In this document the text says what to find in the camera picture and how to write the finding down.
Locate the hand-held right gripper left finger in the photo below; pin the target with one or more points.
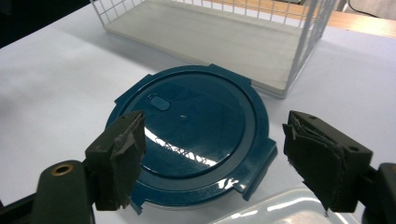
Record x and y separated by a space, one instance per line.
109 168

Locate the wooden table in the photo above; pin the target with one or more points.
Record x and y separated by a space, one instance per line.
361 25

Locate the clear rectangular container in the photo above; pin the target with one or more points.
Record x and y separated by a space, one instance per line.
280 210

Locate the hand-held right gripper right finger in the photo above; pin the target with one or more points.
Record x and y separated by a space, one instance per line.
323 165

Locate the round container with blue lid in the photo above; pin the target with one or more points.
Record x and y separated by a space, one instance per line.
202 124

